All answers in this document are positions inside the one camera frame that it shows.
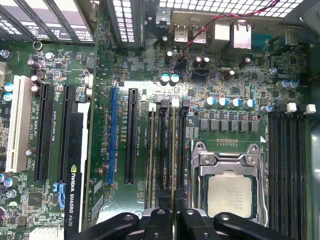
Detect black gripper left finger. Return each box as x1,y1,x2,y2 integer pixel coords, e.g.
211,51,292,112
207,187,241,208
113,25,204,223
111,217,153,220
81,191,174,240

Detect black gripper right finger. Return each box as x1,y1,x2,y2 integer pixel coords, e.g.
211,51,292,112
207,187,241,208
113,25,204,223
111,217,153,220
174,190,296,240

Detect silver CPU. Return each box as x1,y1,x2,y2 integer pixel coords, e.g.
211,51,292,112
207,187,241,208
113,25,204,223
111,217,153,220
206,171,254,218

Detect metal socket cover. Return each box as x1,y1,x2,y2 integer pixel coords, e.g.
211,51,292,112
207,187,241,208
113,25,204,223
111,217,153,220
192,142,264,223

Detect black Nvidia graphics card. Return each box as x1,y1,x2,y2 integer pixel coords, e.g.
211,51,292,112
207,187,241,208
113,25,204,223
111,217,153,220
63,37,100,240

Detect black expansion slot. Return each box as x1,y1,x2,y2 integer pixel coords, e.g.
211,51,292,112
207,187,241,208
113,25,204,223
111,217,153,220
124,87,140,185
56,84,76,183
33,83,53,183

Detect CPU socket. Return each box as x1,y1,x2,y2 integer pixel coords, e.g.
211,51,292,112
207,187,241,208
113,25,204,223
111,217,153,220
188,139,268,226

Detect blue expansion slot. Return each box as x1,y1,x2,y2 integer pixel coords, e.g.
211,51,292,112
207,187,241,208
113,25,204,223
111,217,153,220
107,86,120,186

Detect blue SATA port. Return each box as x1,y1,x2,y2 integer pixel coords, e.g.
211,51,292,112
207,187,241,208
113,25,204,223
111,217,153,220
53,183,66,209

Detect green motherboard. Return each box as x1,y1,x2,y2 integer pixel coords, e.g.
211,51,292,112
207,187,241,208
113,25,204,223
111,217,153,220
0,37,312,240

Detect white expansion slot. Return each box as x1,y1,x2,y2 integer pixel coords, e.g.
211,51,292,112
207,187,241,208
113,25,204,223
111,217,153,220
4,74,33,174

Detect silver USB port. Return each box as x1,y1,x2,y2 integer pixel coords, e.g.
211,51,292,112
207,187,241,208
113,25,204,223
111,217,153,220
191,24,208,43
173,23,190,43

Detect silver port block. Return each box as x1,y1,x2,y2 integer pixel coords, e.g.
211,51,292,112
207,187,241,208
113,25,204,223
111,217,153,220
213,21,231,47

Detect black PC case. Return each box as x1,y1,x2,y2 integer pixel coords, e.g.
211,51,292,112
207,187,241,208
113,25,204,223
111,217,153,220
0,0,320,240

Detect silver ethernet port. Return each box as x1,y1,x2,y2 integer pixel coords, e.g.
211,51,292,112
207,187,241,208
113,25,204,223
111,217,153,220
231,19,252,50

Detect metal wire locking lever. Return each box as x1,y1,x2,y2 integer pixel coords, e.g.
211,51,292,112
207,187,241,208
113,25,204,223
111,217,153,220
256,149,268,222

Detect red black twisted wire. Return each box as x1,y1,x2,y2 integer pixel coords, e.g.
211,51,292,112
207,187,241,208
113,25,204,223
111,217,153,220
174,0,281,73

